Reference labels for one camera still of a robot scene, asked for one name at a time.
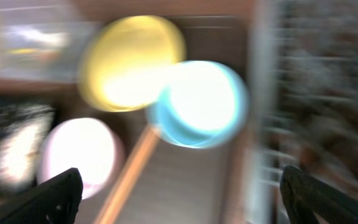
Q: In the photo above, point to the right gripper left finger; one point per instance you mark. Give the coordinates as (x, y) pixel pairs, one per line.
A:
(54, 201)

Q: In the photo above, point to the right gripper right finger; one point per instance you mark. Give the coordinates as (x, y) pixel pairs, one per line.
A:
(304, 197)

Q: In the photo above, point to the white pink bowl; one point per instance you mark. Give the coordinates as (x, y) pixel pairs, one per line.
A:
(87, 144)

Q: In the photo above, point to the pile of rice scraps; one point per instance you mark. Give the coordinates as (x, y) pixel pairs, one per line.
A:
(20, 147)

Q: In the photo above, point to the light blue bowl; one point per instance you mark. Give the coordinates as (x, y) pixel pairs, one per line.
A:
(203, 106)

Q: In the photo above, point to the grey dishwasher rack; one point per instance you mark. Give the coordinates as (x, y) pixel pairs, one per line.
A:
(305, 72)

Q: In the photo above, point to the left wooden chopstick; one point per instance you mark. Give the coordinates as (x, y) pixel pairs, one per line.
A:
(127, 179)

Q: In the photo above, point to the black plastic tray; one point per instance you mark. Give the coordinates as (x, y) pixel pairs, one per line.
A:
(8, 105)

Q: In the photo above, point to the brown serving tray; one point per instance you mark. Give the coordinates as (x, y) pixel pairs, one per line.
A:
(181, 185)

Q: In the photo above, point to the yellow plate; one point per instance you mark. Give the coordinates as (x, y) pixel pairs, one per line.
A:
(127, 64)

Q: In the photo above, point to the clear plastic bin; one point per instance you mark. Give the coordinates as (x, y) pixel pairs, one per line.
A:
(42, 40)

